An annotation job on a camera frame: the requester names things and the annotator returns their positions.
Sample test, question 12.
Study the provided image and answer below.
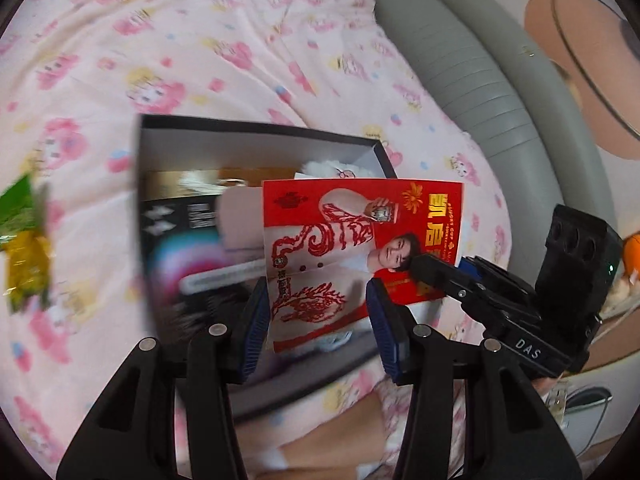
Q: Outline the beige pink cloth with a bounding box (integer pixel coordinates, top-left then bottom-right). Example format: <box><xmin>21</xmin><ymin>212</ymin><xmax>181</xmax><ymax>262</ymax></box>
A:
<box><xmin>216</xmin><ymin>186</ymin><xmax>264</xmax><ymax>252</ymax></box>

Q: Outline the black cardboard storage box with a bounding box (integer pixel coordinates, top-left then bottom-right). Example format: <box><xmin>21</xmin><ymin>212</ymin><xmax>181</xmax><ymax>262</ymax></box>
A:
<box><xmin>138</xmin><ymin>115</ymin><xmax>423</xmax><ymax>422</ymax></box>

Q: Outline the pink cartoon print blanket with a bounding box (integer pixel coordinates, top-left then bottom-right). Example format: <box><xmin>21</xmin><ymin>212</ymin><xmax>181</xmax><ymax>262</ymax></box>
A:
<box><xmin>1</xmin><ymin>0</ymin><xmax>512</xmax><ymax>474</ymax></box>

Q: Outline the green yellow corn snack bag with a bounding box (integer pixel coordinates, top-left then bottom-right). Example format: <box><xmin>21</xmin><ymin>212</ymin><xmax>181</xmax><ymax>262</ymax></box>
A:
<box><xmin>1</xmin><ymin>174</ymin><xmax>52</xmax><ymax>314</ymax></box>

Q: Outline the red portrait poster card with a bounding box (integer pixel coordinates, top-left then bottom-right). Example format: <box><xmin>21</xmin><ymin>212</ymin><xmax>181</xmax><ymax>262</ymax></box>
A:
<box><xmin>262</xmin><ymin>178</ymin><xmax>464</xmax><ymax>353</ymax></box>

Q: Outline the grey padded headboard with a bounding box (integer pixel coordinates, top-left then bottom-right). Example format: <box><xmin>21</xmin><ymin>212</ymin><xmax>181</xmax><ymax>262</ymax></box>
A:
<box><xmin>374</xmin><ymin>0</ymin><xmax>616</xmax><ymax>283</ymax></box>

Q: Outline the white fluffy plush toy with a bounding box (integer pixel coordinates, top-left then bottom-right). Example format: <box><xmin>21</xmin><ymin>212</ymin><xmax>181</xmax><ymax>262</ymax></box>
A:
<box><xmin>298</xmin><ymin>160</ymin><xmax>375</xmax><ymax>179</ymax></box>

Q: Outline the black box with colourful print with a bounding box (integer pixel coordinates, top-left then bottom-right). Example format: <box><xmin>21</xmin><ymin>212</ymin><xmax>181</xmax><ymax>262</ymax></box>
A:
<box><xmin>139</xmin><ymin>195</ymin><xmax>266</xmax><ymax>352</ymax></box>

